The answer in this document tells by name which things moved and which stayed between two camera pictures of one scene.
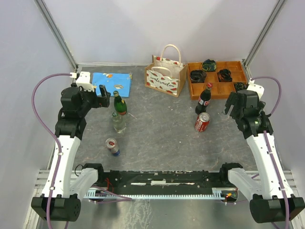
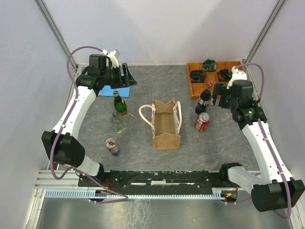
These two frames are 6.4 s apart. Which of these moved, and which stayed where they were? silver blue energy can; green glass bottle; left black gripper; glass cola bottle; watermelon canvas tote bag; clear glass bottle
Moved: watermelon canvas tote bag; left black gripper
Stayed: clear glass bottle; green glass bottle; silver blue energy can; glass cola bottle
